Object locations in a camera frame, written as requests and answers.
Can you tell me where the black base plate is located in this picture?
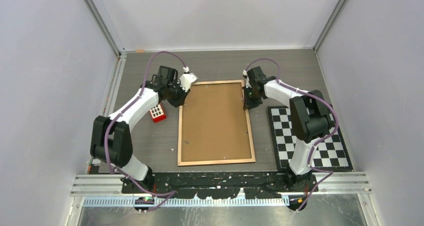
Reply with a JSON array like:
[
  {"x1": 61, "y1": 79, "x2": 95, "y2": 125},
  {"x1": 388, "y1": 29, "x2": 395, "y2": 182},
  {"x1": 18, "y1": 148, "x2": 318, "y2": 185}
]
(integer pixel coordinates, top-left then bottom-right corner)
[{"x1": 121, "y1": 171, "x2": 319, "y2": 201}]

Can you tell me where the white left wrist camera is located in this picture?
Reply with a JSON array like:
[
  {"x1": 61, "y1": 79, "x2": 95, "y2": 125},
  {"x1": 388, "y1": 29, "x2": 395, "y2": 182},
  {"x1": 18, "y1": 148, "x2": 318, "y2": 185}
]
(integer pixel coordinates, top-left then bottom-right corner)
[{"x1": 179, "y1": 66, "x2": 198, "y2": 93}]

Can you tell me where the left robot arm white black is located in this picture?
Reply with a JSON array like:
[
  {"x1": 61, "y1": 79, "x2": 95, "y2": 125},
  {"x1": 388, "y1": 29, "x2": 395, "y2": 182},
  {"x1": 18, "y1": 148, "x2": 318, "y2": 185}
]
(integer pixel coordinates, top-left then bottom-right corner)
[{"x1": 90, "y1": 66, "x2": 198, "y2": 193}]

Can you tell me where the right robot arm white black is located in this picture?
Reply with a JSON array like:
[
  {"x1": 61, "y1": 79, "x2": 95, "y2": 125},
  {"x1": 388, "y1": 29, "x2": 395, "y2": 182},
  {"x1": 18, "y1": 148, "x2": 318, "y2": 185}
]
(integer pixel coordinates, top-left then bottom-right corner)
[{"x1": 242, "y1": 66, "x2": 339, "y2": 191}]

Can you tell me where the black white checkerboard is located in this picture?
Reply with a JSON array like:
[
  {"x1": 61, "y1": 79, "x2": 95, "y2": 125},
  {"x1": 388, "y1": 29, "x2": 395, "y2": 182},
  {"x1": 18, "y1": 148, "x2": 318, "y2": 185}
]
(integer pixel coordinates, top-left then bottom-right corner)
[{"x1": 267, "y1": 105, "x2": 354, "y2": 172}]

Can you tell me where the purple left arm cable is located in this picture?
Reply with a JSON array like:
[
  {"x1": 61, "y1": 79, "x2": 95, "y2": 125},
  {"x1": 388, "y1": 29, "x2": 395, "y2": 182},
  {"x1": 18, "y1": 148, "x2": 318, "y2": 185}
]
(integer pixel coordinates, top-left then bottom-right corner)
[{"x1": 103, "y1": 50, "x2": 190, "y2": 213}]

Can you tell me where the black picture frame with photo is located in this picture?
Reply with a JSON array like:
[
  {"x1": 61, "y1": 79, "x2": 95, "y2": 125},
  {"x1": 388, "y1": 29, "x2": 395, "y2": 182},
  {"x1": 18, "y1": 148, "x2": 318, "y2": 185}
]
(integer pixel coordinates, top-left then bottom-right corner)
[{"x1": 177, "y1": 79, "x2": 256, "y2": 167}]

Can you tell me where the red screw box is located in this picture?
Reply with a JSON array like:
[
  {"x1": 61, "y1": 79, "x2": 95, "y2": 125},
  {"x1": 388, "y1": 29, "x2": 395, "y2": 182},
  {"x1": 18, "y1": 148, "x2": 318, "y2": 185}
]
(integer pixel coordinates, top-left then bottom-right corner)
[{"x1": 149, "y1": 103, "x2": 167, "y2": 123}]

